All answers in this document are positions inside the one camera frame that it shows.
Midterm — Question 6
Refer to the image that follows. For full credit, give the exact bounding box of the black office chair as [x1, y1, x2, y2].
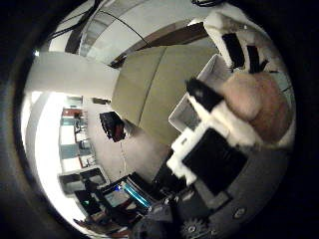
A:
[99, 111, 128, 143]

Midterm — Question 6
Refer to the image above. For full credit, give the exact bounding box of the black desk with screens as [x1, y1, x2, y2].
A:
[57, 165, 112, 197]

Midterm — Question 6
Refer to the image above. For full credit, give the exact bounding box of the olive green table cloth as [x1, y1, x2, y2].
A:
[111, 44, 221, 147]

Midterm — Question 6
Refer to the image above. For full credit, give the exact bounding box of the black cable bundle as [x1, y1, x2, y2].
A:
[46, 0, 105, 54]

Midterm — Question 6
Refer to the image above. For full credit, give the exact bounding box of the tan teddy bear plush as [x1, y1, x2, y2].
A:
[220, 71, 291, 144]

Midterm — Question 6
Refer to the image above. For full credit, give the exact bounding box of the black equipment cart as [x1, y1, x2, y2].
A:
[96, 165, 187, 233]

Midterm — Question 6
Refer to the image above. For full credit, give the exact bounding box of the grey fabric storage bin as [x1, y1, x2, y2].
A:
[167, 54, 233, 134]

